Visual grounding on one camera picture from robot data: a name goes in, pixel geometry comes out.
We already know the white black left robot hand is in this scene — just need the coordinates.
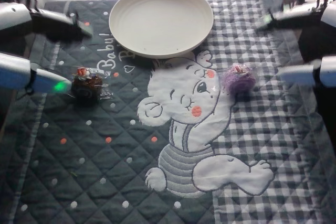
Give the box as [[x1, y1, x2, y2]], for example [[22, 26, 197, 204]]
[[0, 0, 94, 40]]

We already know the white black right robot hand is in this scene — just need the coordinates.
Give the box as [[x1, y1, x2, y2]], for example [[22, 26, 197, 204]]
[[255, 0, 336, 31]]

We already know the plastic-wrapped chocolate roll cake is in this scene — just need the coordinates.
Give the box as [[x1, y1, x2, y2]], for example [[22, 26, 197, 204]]
[[59, 63, 114, 106]]

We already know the plastic-wrapped purple roll cake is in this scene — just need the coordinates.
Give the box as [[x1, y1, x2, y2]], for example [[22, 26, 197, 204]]
[[215, 62, 257, 99]]

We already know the white round plate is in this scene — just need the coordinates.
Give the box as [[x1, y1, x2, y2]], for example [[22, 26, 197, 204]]
[[109, 0, 214, 58]]

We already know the grey quilt with printed bear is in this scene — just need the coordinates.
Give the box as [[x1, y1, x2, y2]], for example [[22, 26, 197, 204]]
[[0, 0, 336, 224]]

